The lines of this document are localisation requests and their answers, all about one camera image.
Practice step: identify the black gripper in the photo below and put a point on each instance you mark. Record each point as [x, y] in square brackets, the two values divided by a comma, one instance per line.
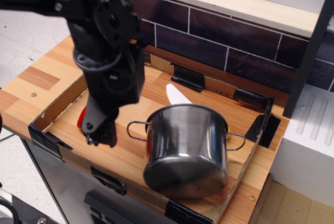
[120, 81]

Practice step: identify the stainless steel pot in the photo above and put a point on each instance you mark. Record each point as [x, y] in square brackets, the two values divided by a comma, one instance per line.
[186, 151]

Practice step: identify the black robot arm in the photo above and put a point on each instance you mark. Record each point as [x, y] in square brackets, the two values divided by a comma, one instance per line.
[98, 27]

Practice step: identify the cardboard fence with black tape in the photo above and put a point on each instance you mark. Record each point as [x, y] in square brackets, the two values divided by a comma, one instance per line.
[66, 160]

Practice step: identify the red plastic strawberry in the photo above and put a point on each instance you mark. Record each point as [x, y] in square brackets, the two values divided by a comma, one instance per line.
[81, 117]

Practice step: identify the black toy oven panel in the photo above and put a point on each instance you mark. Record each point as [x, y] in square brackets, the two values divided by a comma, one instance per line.
[103, 210]

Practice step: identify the yellow toy piece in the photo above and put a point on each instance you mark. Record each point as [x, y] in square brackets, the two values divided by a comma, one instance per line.
[228, 134]

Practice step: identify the white sink drainboard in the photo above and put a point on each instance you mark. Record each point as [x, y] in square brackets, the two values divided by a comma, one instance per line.
[304, 161]

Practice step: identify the dark shelf frame with backsplash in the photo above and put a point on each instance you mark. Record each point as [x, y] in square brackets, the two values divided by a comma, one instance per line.
[248, 42]

